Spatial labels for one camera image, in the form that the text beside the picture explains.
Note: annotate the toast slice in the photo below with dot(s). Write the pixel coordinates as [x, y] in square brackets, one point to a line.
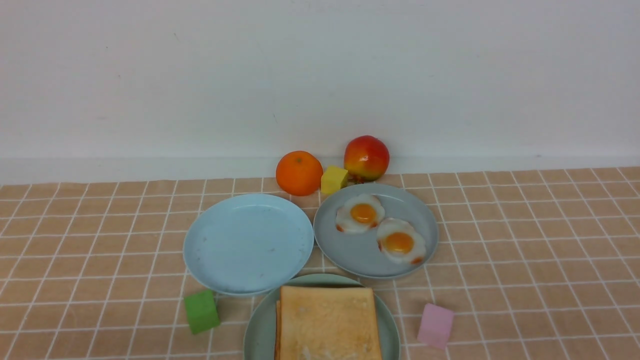
[328, 324]
[277, 345]

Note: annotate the yellow cube block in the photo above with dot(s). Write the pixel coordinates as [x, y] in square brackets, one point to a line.
[333, 180]

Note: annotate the orange fruit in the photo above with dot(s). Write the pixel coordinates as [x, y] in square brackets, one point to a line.
[299, 173]

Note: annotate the red yellow apple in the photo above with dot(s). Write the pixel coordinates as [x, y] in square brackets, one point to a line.
[366, 159]

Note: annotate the fried egg back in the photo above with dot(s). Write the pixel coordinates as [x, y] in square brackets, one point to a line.
[359, 214]

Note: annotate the fried egg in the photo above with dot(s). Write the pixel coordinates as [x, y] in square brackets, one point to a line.
[400, 242]
[359, 214]

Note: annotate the grey plate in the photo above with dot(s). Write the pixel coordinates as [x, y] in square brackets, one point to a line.
[359, 253]

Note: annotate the light blue plate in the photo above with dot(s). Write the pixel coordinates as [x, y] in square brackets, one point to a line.
[248, 244]

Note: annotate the fried egg front right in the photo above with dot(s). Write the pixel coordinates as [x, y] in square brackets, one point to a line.
[400, 242]

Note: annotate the mint green plate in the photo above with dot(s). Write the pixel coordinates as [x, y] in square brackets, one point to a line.
[260, 335]

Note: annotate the toast slice on green plate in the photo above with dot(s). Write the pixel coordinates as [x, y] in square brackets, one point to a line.
[277, 345]

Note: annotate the green cube block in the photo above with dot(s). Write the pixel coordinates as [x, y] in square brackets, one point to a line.
[201, 311]

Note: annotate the pink cube block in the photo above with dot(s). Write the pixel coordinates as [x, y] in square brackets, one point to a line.
[435, 326]

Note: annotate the beige checkered tablecloth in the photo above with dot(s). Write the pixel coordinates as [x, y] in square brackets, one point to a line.
[535, 265]

